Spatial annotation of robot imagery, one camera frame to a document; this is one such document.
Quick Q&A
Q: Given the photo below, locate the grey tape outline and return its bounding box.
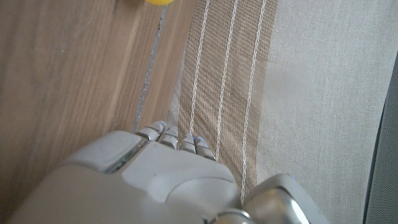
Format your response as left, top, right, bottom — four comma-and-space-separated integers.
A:
132, 4, 169, 134

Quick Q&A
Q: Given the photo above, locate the yellow toy lemon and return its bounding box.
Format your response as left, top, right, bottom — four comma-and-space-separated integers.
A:
145, 0, 175, 6

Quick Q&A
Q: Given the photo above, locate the beige striped cloth backdrop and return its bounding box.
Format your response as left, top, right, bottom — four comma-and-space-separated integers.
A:
166, 0, 398, 224

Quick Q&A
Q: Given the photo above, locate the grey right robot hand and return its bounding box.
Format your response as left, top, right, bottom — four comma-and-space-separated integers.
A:
6, 120, 330, 224

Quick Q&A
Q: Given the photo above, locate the grey perforated panel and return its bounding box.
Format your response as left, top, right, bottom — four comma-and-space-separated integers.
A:
363, 52, 398, 224

